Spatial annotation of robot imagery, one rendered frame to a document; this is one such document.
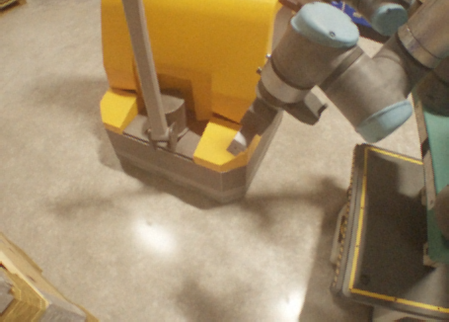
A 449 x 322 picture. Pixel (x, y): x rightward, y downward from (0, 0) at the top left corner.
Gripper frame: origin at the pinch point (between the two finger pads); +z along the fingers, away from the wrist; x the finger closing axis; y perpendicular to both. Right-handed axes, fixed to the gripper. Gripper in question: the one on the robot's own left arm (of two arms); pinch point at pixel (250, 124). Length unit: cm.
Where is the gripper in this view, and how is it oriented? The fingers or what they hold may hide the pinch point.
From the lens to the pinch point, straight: 65.8
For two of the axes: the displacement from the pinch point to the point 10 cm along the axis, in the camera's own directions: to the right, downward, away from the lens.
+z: -2.8, 3.7, 8.9
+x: -4.9, 7.4, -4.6
